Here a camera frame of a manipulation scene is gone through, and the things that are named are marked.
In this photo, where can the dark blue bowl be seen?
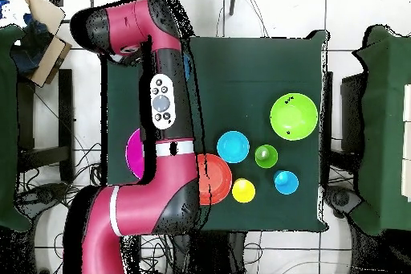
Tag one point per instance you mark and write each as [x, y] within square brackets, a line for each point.
[187, 66]

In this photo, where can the dark green table cloth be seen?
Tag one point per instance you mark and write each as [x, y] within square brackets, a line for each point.
[257, 68]

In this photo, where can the orange bowl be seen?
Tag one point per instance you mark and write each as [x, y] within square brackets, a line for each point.
[218, 177]

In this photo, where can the dark blue cloth bag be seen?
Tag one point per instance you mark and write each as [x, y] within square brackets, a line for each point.
[32, 49]

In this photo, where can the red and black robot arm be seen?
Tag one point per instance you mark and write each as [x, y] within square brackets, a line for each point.
[144, 197]

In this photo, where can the large green bowl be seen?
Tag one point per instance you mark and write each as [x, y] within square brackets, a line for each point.
[293, 116]

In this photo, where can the black tripod leg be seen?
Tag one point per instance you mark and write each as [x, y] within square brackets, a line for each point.
[233, 0]

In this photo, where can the black bench frame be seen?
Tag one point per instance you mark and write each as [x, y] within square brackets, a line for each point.
[65, 110]

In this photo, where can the black chair base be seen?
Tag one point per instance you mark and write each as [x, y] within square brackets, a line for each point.
[342, 198]
[41, 195]

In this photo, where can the green cup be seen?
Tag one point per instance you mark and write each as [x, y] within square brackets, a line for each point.
[271, 158]

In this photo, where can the stack of white boxes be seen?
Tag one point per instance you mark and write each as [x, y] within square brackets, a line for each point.
[407, 142]

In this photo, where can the large pink bowl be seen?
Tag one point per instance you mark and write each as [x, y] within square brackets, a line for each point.
[135, 155]

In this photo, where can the blue cup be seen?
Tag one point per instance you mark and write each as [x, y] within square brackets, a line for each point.
[289, 185]

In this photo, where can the cardboard box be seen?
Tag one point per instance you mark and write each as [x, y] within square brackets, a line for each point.
[48, 58]

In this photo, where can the green cloth side table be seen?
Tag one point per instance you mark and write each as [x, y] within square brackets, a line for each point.
[6, 126]
[385, 126]

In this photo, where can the tall yellow cup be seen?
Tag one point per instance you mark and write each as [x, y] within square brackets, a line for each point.
[243, 190]

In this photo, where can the small light blue bowl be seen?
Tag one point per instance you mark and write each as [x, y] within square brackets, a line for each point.
[232, 147]

